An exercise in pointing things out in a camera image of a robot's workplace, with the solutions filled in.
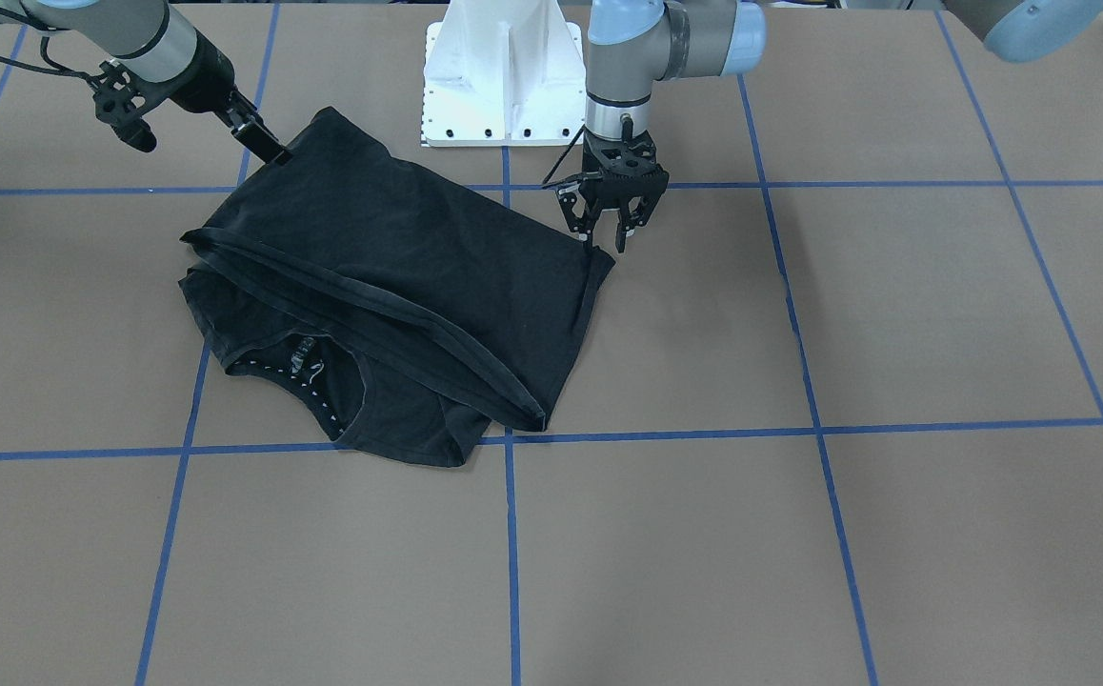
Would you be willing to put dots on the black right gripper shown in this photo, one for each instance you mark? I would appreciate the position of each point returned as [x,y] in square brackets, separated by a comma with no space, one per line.
[206,80]

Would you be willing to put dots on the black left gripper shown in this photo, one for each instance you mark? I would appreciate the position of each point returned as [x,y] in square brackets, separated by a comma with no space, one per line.
[575,202]

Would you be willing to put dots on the black graphic t-shirt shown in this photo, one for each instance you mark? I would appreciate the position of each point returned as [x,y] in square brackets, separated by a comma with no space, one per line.
[405,311]

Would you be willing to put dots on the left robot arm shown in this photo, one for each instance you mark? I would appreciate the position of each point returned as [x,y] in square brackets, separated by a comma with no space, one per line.
[632,45]

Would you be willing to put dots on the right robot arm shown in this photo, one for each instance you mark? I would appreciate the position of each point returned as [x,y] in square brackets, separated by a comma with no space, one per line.
[155,54]

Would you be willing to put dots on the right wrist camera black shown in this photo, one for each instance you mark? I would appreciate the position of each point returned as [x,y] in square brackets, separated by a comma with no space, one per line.
[121,100]

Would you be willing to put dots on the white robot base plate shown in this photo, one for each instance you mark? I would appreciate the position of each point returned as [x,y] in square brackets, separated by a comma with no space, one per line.
[503,73]

